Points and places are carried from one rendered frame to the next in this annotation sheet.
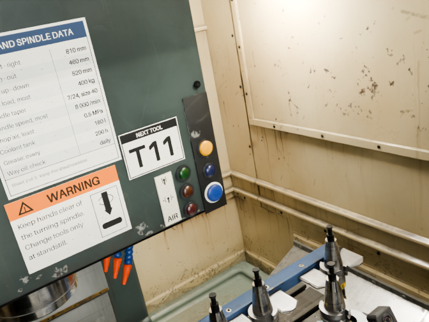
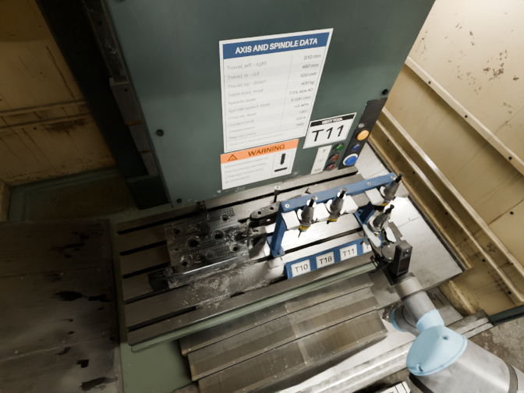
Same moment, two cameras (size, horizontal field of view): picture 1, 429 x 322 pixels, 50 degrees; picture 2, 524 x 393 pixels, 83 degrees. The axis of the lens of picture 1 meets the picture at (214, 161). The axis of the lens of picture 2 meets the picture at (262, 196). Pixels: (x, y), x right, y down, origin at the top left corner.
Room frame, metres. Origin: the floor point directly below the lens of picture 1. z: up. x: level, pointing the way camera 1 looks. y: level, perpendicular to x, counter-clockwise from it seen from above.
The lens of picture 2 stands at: (0.20, 0.16, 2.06)
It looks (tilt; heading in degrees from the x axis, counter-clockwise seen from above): 55 degrees down; 5
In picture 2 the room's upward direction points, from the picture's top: 7 degrees clockwise
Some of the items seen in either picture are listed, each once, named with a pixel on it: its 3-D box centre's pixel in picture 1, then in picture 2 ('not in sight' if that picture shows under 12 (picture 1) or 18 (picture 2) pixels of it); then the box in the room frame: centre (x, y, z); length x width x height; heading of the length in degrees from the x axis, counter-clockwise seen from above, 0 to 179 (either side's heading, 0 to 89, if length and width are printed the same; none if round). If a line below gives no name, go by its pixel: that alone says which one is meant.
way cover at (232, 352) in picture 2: not in sight; (290, 330); (0.49, -0.01, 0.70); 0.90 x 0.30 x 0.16; 121
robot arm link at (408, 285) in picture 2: not in sight; (408, 286); (0.59, -0.30, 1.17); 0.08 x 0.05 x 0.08; 121
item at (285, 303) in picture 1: (282, 302); (348, 204); (0.83, -0.09, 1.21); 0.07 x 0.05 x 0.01; 31
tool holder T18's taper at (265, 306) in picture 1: (260, 296); (338, 201); (0.80, -0.04, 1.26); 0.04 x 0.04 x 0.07
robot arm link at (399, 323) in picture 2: not in sight; (412, 320); (0.52, -0.35, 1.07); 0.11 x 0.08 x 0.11; 68
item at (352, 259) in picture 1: (348, 258); (400, 189); (0.94, -0.28, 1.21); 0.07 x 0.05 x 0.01; 31
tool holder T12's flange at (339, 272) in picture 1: (333, 268); (387, 193); (0.91, -0.23, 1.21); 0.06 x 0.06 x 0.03
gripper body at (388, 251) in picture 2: not in sight; (391, 263); (0.66, -0.25, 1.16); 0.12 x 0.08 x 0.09; 31
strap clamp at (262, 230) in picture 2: not in sight; (250, 236); (0.75, 0.24, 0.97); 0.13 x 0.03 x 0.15; 121
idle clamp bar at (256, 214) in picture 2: not in sight; (277, 210); (0.92, 0.15, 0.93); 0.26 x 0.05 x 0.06; 126
